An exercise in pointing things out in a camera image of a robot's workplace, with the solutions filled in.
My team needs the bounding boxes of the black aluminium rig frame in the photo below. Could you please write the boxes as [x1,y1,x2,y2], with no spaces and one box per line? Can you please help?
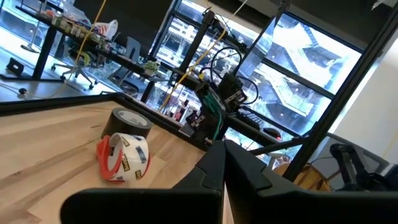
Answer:
[0,0,398,183]

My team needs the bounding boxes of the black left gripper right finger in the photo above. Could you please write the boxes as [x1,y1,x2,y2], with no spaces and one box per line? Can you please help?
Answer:
[224,139,398,224]

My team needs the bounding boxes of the black tape roll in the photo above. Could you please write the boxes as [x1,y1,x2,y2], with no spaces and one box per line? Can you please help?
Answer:
[101,107,154,140]

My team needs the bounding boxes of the small potted green plant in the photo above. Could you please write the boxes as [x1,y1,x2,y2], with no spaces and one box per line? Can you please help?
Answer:
[142,60,161,78]

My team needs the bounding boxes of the yellow hanging cable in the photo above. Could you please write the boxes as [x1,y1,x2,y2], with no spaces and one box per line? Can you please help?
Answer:
[159,27,228,112]
[66,0,108,82]

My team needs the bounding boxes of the green cord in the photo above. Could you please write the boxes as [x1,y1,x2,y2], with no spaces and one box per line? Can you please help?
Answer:
[203,93,223,141]

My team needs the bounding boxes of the small black floor box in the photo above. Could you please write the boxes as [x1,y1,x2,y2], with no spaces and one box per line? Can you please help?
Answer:
[5,57,25,76]

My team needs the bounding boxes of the grey high-back chair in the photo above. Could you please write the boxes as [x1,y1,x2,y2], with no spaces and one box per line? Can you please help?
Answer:
[107,36,142,95]

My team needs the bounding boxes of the long black cluttered desk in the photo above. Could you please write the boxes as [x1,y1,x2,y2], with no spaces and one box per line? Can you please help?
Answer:
[0,4,200,104]

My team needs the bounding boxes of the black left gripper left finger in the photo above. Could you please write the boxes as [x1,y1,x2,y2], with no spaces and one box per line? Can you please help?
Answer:
[60,139,226,224]

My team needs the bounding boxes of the black plastic cable spool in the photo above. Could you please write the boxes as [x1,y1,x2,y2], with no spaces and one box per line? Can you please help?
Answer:
[194,81,226,142]

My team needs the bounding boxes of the black labelled hub box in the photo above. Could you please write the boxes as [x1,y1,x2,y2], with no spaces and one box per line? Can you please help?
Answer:
[185,110,206,129]

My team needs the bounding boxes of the brown leather bag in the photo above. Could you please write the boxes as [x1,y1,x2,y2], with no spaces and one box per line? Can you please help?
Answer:
[273,162,331,192]

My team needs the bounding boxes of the white packing tape red dispenser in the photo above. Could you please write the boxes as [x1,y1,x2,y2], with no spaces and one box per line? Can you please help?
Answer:
[95,132,152,184]

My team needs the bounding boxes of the black computer keyboard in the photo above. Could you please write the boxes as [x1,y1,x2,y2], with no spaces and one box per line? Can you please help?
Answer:
[237,110,262,131]

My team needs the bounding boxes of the grey swivel office chair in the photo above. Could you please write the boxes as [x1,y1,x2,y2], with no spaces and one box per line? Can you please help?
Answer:
[50,46,98,91]

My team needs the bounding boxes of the white plastic bag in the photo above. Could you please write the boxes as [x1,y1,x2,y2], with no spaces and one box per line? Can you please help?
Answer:
[93,19,119,40]

